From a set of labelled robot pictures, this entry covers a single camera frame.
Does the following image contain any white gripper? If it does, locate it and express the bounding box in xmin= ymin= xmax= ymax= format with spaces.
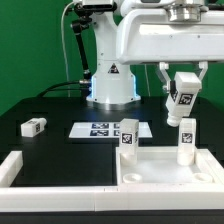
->
xmin=116 ymin=9 xmax=224 ymax=92

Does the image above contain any white square tabletop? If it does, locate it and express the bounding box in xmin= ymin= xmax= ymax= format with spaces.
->
xmin=116 ymin=146 xmax=224 ymax=185

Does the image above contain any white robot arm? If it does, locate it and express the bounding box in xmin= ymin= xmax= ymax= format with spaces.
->
xmin=76 ymin=0 xmax=224 ymax=109

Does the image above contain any white marker tag sheet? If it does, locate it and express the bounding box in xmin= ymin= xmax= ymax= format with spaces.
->
xmin=69 ymin=122 xmax=152 ymax=139

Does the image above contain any white U-shaped obstacle fence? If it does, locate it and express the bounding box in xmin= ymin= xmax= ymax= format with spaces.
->
xmin=0 ymin=151 xmax=224 ymax=212

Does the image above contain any grey cable right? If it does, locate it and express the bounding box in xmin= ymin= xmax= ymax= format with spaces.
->
xmin=143 ymin=63 xmax=153 ymax=98

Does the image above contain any grey cable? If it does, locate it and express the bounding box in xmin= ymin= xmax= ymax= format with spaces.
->
xmin=143 ymin=63 xmax=153 ymax=98
xmin=60 ymin=0 xmax=81 ymax=98

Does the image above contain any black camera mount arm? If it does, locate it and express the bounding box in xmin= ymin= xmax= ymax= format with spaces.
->
xmin=69 ymin=4 xmax=118 ymax=81

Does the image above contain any camera on mount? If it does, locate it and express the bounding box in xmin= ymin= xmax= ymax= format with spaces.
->
xmin=82 ymin=0 xmax=115 ymax=10

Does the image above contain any grey cable left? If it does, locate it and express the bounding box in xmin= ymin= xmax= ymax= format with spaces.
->
xmin=60 ymin=0 xmax=81 ymax=98

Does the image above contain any black cable at base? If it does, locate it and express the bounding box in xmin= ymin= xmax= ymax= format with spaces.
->
xmin=36 ymin=79 xmax=93 ymax=98

